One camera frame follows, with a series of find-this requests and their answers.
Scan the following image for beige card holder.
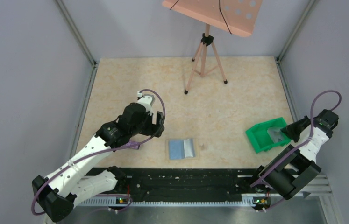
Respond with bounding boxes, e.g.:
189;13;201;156
166;138;200;161

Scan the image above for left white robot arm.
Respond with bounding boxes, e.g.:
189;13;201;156
31;101;166;222

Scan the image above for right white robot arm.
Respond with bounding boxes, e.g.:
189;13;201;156
250;109;339;200

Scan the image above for purple glitter microphone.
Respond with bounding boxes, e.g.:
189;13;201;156
125;141;140;150

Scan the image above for green plastic bin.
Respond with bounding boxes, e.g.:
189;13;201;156
245;117;291;154

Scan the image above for pink music stand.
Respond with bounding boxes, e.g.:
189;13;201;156
162;0;264;95

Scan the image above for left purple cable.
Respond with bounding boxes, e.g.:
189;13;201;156
31;89;166;216

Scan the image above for purple cable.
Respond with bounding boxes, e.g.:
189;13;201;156
250;90;342;214
31;89;166;216

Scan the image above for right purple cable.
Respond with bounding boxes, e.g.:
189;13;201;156
250;90;342;214

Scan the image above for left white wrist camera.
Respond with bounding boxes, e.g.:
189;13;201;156
137;91;155;116

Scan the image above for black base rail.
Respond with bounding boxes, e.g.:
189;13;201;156
97;168;289;205

